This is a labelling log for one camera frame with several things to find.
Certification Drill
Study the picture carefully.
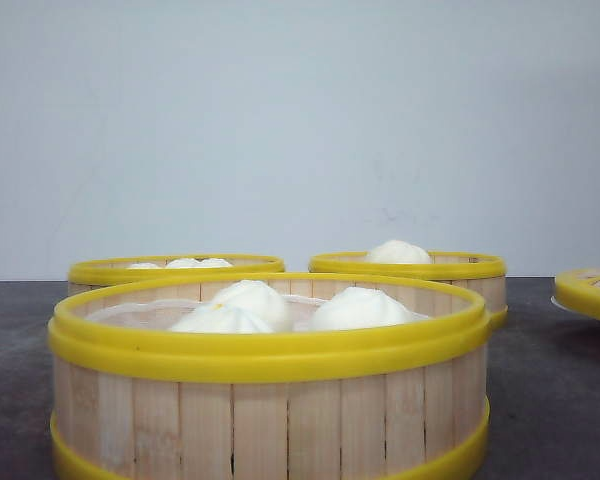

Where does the yellow rimmed bamboo steamer lid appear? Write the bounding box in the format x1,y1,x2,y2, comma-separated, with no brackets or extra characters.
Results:
554,268,600,321

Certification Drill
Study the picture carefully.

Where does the white bun front middle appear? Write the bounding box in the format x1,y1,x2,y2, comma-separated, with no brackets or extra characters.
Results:
211,280,292,332

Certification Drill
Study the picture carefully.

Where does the white bun front right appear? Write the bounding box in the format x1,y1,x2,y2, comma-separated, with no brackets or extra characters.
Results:
308,287,417,331

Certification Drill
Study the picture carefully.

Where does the white bun back left right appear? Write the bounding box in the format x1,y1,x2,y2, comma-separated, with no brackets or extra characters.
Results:
197,258,233,268

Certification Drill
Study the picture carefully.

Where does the white bun front left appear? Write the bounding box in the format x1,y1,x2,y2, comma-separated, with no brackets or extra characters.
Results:
169,304,274,334

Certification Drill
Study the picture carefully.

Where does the white bun back left middle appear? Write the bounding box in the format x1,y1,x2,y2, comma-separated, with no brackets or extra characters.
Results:
165,258,203,269

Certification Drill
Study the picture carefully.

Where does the white bun back left small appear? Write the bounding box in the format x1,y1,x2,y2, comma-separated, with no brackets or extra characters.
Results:
126,262,163,270

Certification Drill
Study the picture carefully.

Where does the front bamboo steamer basket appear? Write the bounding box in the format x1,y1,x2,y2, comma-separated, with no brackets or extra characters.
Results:
48,273,491,479

